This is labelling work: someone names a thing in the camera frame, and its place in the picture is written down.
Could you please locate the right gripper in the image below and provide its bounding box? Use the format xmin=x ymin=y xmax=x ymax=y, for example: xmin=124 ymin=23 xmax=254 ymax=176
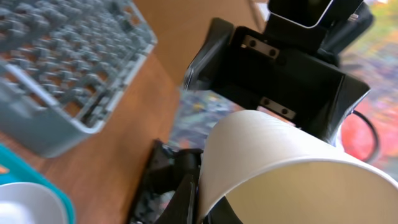
xmin=183 ymin=0 xmax=374 ymax=143

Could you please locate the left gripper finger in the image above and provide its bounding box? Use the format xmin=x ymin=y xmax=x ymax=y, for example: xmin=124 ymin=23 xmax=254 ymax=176
xmin=127 ymin=139 xmax=203 ymax=224

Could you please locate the white paper cup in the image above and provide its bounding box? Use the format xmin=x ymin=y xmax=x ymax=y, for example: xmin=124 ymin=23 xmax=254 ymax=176
xmin=197 ymin=110 xmax=397 ymax=223

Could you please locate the pink bowl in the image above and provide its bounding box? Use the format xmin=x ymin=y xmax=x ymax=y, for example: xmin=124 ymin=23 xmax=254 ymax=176
xmin=1 ymin=182 xmax=69 ymax=224

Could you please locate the teal plastic tray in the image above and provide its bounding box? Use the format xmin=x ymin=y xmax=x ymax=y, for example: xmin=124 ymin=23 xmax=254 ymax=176
xmin=1 ymin=145 xmax=76 ymax=224

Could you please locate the grey dish rack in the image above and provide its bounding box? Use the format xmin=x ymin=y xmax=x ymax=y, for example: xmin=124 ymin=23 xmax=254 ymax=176
xmin=1 ymin=0 xmax=157 ymax=158

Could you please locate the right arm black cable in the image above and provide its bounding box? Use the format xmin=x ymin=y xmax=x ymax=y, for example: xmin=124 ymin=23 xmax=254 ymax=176
xmin=351 ymin=109 xmax=381 ymax=163

